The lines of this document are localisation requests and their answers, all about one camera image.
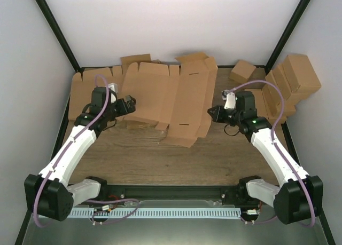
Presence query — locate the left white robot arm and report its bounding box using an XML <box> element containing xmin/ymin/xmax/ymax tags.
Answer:
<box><xmin>24</xmin><ymin>83</ymin><xmax>136</xmax><ymax>226</ymax></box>

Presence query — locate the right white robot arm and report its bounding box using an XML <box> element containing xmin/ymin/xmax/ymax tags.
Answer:
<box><xmin>207</xmin><ymin>91</ymin><xmax>323</xmax><ymax>224</ymax></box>

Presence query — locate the folded box on table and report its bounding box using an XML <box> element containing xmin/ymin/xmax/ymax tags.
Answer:
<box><xmin>245</xmin><ymin>89</ymin><xmax>268</xmax><ymax>118</ymax></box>

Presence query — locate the small folded cardboard box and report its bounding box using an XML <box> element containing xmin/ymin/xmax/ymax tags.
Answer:
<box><xmin>229</xmin><ymin>60</ymin><xmax>256</xmax><ymax>84</ymax></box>

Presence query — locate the large folded cardboard box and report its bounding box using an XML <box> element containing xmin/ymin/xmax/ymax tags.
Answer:
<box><xmin>282</xmin><ymin>54</ymin><xmax>321</xmax><ymax>100</ymax></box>

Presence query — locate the row of folded boxes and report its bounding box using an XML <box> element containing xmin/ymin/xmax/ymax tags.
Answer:
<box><xmin>262</xmin><ymin>70</ymin><xmax>296</xmax><ymax>124</ymax></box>

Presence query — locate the stack of flat cardboard blanks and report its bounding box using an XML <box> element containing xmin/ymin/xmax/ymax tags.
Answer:
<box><xmin>68</xmin><ymin>54</ymin><xmax>164</xmax><ymax>130</ymax></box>

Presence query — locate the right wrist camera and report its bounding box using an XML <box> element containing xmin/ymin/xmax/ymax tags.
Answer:
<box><xmin>222</xmin><ymin>90</ymin><xmax>236</xmax><ymax>110</ymax></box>

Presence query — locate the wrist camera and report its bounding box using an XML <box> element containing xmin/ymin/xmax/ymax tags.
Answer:
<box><xmin>108</xmin><ymin>83</ymin><xmax>118</xmax><ymax>103</ymax></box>
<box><xmin>222</xmin><ymin>90</ymin><xmax>236</xmax><ymax>110</ymax></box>

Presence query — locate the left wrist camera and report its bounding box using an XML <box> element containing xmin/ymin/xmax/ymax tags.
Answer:
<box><xmin>108</xmin><ymin>83</ymin><xmax>118</xmax><ymax>103</ymax></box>

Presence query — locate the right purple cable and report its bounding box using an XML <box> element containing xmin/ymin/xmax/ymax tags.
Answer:
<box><xmin>227</xmin><ymin>80</ymin><xmax>316</xmax><ymax>227</ymax></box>

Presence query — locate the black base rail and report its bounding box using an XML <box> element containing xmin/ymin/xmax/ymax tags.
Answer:
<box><xmin>103</xmin><ymin>185</ymin><xmax>240</xmax><ymax>205</ymax></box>

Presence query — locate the light blue slotted cable duct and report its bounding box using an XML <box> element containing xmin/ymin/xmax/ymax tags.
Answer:
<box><xmin>68</xmin><ymin>208</ymin><xmax>241</xmax><ymax>220</ymax></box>

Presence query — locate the left black frame post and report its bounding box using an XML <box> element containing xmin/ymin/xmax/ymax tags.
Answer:
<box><xmin>35</xmin><ymin>0</ymin><xmax>81</xmax><ymax>72</ymax></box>

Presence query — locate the black frame post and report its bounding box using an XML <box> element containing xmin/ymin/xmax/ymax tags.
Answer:
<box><xmin>35</xmin><ymin>0</ymin><xmax>81</xmax><ymax>72</ymax></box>
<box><xmin>264</xmin><ymin>0</ymin><xmax>311</xmax><ymax>73</ymax></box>

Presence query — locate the right black frame post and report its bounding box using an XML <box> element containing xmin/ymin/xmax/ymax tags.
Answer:
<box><xmin>264</xmin><ymin>0</ymin><xmax>311</xmax><ymax>73</ymax></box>

